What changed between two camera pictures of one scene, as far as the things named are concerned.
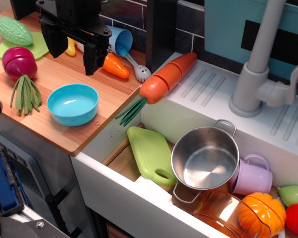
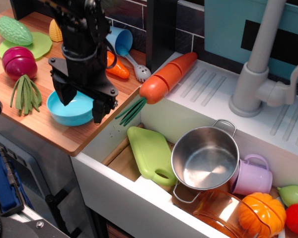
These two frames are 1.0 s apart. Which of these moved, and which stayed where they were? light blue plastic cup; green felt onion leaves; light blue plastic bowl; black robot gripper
Moved: black robot gripper
Stayed: green felt onion leaves; light blue plastic cup; light blue plastic bowl
